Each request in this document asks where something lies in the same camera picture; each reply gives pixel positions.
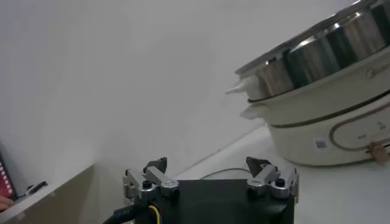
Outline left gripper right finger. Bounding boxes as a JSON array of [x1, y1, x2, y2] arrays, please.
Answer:
[[245, 156, 300, 204]]

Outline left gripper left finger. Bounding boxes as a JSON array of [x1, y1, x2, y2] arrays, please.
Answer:
[[122, 156, 180, 201]]

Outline stainless steel steamer basket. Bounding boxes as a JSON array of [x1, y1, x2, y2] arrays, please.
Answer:
[[225, 0, 390, 103]]

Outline person's bare hand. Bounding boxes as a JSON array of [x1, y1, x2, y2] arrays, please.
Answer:
[[0, 195, 15, 211]]

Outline white electric cooker base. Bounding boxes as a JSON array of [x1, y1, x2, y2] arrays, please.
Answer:
[[240, 48, 390, 167]]

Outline white side table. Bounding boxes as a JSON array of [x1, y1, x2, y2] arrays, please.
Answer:
[[0, 163, 97, 224]]

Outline small black device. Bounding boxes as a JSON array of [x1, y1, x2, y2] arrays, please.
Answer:
[[26, 181, 49, 195]]

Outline red black device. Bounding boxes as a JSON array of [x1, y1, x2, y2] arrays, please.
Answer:
[[0, 149, 16, 200]]

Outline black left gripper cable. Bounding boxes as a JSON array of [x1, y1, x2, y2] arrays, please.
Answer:
[[102, 202, 161, 224]]

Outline glass lid white handle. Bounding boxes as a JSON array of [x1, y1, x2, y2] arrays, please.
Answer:
[[199, 167, 252, 180]]

